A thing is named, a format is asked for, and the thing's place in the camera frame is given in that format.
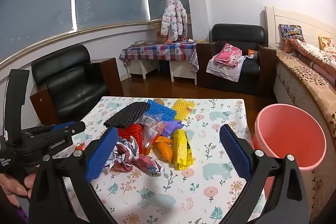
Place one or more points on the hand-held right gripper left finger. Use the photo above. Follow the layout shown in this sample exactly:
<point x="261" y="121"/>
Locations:
<point x="101" y="158"/>

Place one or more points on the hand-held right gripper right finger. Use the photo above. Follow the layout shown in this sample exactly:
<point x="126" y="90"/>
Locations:
<point x="236" y="155"/>

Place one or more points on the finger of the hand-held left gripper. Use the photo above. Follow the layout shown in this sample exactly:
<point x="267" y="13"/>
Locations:
<point x="63" y="126"/>
<point x="77" y="127"/>

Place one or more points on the maroon white wrapper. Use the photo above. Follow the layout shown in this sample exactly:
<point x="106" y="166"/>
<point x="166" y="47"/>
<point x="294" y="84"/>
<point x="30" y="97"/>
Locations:
<point x="126" y="155"/>

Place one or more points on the pink plastic bucket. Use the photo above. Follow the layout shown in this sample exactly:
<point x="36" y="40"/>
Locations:
<point x="288" y="134"/>

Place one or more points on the person's left hand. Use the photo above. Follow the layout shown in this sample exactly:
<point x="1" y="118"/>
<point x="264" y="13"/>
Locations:
<point x="14" y="188"/>

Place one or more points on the small orange wrapper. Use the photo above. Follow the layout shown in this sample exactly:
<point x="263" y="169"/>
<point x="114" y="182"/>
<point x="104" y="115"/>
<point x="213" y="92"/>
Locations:
<point x="188" y="109"/>
<point x="78" y="146"/>

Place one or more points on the red foam net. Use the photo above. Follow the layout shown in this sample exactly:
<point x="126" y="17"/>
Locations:
<point x="131" y="132"/>

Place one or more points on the black leather armchair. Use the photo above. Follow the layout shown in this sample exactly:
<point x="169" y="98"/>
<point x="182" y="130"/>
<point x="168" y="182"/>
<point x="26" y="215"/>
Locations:
<point x="71" y="77"/>
<point x="236" y="35"/>

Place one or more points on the black foam net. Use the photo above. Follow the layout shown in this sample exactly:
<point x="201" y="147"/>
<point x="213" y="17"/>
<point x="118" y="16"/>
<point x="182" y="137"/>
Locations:
<point x="126" y="115"/>

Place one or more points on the floral bear tablecloth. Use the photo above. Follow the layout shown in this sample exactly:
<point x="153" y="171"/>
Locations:
<point x="197" y="187"/>

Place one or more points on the yellow plastic bag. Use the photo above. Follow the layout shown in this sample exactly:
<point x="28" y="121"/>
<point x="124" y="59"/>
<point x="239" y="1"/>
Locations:
<point x="181" y="150"/>

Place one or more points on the clear plastic packet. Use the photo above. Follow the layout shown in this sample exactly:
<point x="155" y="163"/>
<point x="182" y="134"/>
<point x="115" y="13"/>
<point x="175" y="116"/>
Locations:
<point x="151" y="121"/>

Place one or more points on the orange plastic wrapper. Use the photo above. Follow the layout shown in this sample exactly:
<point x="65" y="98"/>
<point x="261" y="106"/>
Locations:
<point x="164" y="149"/>

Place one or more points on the purple plastic wrapper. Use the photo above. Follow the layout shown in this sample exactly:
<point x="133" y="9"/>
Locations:
<point x="170" y="129"/>

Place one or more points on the yellow foam net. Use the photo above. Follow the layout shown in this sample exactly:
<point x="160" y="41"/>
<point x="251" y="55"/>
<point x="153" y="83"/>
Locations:
<point x="181" y="108"/>

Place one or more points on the blue foam net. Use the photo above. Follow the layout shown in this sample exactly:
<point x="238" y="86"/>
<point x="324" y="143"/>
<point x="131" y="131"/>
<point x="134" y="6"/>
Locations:
<point x="160" y="111"/>

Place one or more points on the white bed base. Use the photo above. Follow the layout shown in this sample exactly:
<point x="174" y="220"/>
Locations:
<point x="286" y="90"/>

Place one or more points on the white pale cloth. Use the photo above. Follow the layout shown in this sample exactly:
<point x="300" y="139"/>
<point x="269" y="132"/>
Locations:
<point x="223" y="71"/>

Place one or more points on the white low cabinet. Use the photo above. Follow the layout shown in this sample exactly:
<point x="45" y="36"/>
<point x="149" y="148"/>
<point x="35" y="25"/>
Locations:
<point x="141" y="67"/>
<point x="183" y="71"/>

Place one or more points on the pink folded blanket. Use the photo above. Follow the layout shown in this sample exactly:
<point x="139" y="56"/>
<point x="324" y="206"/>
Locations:
<point x="228" y="54"/>

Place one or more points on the patterned hanging cloth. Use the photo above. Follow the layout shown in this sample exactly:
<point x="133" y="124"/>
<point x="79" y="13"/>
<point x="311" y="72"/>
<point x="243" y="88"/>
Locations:
<point x="193" y="61"/>

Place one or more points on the small orange box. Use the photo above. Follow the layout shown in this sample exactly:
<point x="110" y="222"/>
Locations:
<point x="252" y="53"/>

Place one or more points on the bed with brown blanket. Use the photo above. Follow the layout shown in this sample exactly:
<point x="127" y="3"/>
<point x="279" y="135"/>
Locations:
<point x="309" y="82"/>

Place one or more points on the checked tablecloth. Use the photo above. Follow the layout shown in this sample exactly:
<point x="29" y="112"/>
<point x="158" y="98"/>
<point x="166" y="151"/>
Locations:
<point x="157" y="52"/>

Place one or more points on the orange dotted quilt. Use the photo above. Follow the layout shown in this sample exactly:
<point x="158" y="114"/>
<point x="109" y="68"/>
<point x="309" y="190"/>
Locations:
<point x="315" y="56"/>

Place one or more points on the colourful cartoon pillow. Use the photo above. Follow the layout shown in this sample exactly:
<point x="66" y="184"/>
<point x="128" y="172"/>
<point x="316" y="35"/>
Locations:
<point x="291" y="32"/>

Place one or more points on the yellow floral pillow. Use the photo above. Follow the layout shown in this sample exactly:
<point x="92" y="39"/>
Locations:
<point x="326" y="44"/>

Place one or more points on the pink puffer jacket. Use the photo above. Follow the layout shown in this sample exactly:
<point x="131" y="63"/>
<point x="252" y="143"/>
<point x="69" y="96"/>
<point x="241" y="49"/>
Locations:
<point x="173" y="19"/>

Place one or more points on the cream wooden headboard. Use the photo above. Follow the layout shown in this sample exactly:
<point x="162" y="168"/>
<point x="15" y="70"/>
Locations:
<point x="288" y="16"/>

